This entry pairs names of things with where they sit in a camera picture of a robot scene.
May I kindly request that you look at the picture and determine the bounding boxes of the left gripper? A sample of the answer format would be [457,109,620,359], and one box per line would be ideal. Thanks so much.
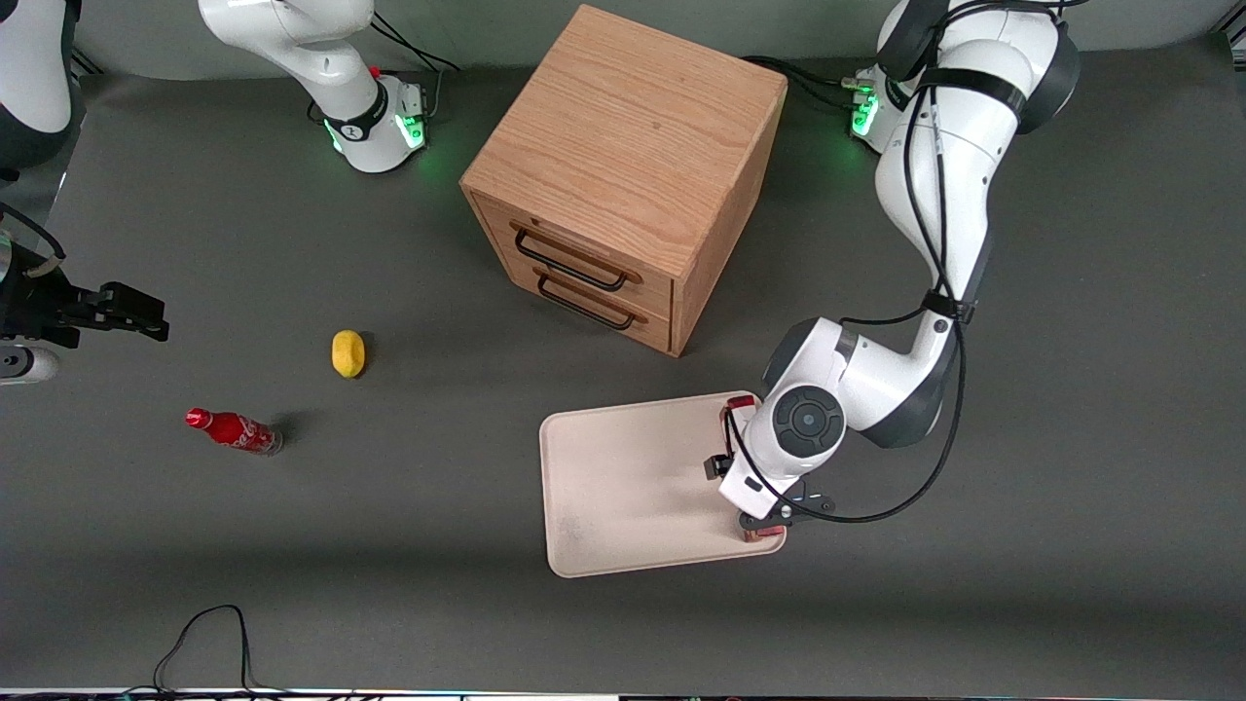
[704,443,809,520]

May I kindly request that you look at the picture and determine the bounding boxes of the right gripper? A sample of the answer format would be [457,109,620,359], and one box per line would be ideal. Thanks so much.
[0,255,169,350]

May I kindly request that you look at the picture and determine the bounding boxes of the red cookie box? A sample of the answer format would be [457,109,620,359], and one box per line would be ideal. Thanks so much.
[718,394,788,542]

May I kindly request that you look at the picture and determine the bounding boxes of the beige plastic tray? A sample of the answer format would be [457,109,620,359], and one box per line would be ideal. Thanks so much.
[539,390,788,579]

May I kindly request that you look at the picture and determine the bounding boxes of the wooden drawer front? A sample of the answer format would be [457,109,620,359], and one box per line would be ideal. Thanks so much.
[472,191,676,317]
[484,234,676,356]

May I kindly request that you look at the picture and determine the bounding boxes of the red cola bottle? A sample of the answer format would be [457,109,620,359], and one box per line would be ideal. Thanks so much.
[185,407,284,456]

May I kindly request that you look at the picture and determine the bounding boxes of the yellow lemon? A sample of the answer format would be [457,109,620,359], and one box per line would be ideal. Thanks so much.
[331,329,367,379]

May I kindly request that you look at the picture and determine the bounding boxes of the wooden two-drawer cabinet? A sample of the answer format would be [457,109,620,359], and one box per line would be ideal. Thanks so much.
[459,4,789,358]

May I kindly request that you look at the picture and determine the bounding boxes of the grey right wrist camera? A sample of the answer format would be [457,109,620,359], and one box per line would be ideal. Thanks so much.
[0,346,61,387]

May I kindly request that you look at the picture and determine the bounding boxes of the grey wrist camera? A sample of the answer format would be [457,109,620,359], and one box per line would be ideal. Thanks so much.
[737,492,836,543]
[0,346,61,387]

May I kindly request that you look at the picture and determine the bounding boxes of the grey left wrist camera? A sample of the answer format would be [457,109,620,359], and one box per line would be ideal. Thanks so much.
[737,492,836,543]

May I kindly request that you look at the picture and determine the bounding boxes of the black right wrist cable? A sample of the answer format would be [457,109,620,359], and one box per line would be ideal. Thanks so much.
[0,202,67,283]

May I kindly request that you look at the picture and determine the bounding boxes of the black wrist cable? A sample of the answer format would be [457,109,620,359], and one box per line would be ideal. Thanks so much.
[722,58,974,525]
[0,202,67,283]

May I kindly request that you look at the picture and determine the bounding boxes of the black metal drawer handle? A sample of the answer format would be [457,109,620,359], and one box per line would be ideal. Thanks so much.
[512,222,644,293]
[533,265,649,332]

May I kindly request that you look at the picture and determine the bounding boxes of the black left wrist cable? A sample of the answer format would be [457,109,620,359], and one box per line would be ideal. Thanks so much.
[722,58,974,525]

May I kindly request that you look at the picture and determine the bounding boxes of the thin black looped cable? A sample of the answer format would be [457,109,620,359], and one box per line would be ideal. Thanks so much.
[125,605,293,697]

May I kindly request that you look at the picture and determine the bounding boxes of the black left arm base cables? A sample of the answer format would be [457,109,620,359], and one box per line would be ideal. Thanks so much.
[743,21,882,110]

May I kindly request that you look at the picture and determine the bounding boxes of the black arm base cables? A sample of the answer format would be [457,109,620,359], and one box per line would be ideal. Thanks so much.
[743,21,882,110]
[370,10,460,123]

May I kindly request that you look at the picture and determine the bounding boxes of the black right arm base cables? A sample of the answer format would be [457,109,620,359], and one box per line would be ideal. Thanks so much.
[370,10,460,123]

